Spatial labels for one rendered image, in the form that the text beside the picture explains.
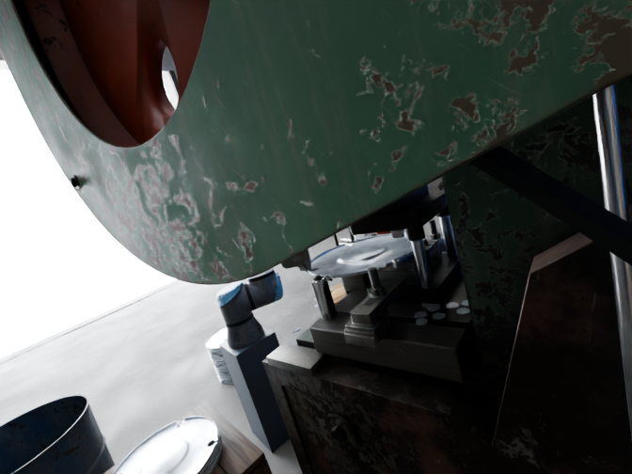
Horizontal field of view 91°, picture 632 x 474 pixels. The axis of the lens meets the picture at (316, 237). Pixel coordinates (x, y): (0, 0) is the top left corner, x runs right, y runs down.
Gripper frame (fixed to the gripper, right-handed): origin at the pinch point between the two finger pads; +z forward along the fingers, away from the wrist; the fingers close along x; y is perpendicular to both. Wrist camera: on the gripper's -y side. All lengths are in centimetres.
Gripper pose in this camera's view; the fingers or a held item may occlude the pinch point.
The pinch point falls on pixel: (308, 266)
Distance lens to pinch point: 77.4
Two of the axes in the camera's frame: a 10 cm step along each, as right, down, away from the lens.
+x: 5.7, -4.9, -6.6
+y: -5.9, 3.2, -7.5
